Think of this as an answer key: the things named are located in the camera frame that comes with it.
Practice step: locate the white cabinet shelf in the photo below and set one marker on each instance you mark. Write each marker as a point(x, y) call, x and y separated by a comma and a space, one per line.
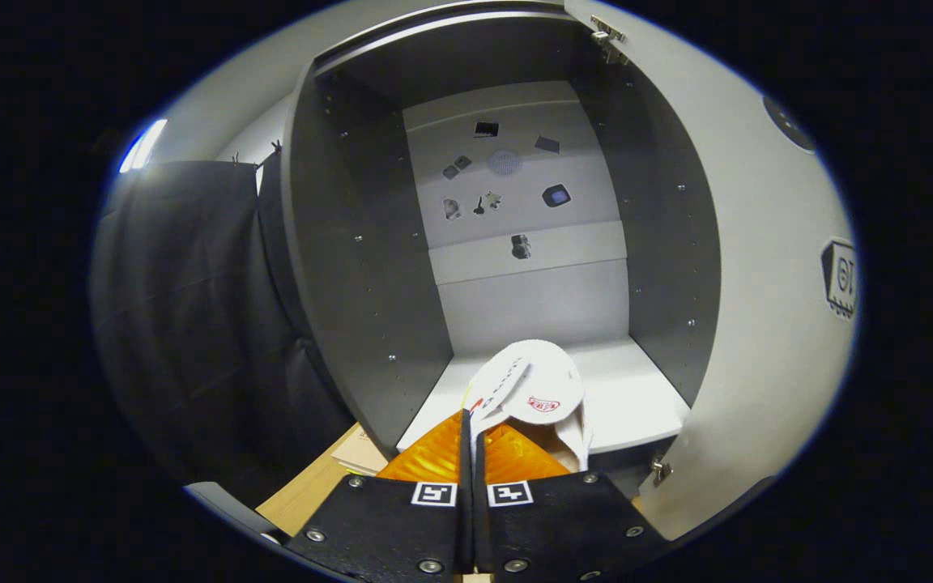
point(636, 397)

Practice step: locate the stack of books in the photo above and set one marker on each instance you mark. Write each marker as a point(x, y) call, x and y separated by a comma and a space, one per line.
point(361, 453)

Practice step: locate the grey shoe cabinet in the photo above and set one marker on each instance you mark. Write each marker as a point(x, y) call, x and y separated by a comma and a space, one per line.
point(353, 283)

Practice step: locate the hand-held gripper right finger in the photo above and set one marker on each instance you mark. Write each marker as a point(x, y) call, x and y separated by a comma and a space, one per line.
point(555, 518)

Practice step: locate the white shoe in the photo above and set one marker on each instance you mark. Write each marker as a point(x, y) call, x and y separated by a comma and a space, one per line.
point(539, 380)

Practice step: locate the ceiling strip light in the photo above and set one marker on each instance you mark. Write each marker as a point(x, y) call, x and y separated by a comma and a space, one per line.
point(142, 146)

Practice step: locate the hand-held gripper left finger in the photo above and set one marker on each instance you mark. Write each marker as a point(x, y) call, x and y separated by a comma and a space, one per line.
point(402, 526)

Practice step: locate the row of black cloth clips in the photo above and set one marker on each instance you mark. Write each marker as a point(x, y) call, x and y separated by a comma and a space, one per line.
point(276, 148)

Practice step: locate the beige shoe cabinet door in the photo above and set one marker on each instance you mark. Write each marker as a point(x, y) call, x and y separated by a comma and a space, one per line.
point(758, 324)

